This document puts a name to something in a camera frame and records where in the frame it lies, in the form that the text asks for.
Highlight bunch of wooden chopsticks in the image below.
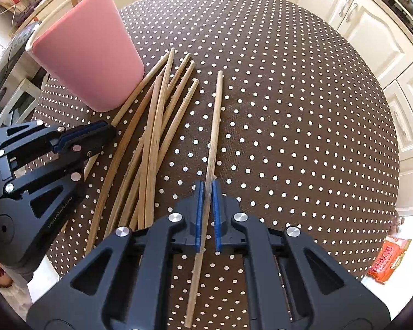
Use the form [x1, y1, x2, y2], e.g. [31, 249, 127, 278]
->
[84, 47, 200, 255]

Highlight pink cup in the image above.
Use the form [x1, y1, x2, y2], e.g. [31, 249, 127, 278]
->
[25, 0, 145, 112]

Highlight white charger cable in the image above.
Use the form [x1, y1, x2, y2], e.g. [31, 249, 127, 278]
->
[0, 2, 25, 37]

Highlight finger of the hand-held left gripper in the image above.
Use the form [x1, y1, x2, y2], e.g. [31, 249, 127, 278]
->
[0, 169, 87, 245]
[0, 120, 117, 170]

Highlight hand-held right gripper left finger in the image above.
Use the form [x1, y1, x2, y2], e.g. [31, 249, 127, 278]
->
[26, 180, 205, 330]

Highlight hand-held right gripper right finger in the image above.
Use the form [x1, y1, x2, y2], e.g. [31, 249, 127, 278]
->
[211, 179, 390, 330]

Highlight orange snack packet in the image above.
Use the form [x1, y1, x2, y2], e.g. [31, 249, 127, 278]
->
[366, 236, 413, 285]

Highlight brown polka-dot tablecloth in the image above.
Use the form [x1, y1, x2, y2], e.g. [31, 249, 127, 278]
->
[31, 0, 401, 330]

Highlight white metal stand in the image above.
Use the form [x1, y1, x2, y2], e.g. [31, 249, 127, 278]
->
[0, 76, 49, 128]

